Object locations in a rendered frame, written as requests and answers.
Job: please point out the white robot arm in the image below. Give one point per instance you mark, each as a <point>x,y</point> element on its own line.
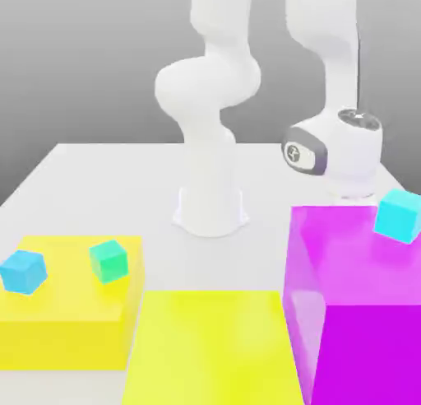
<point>210,92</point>

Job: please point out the small green cube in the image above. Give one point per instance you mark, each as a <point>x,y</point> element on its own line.
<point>109,262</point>

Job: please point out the small cyan cube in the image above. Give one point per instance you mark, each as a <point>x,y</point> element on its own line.
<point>398,216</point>

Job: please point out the small blue cube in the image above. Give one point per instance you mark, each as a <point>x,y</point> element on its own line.
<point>23,272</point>

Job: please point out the large lime yellow box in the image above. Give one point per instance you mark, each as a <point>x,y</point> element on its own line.
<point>210,349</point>

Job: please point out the large magenta box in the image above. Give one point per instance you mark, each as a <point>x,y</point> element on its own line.
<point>358,312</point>

